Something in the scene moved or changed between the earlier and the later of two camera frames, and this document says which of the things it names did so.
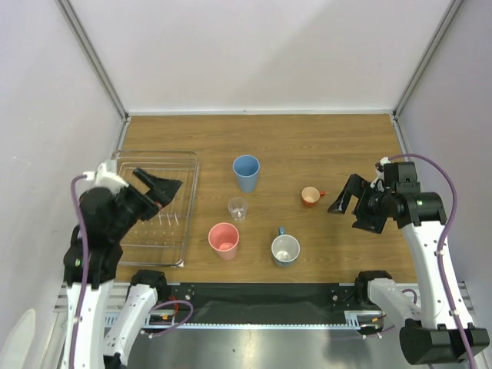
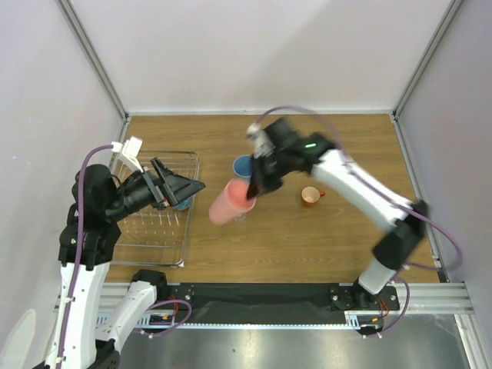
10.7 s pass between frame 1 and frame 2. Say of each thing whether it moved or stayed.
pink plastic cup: moved
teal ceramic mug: moved
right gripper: moved
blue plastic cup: stayed
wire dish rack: stayed
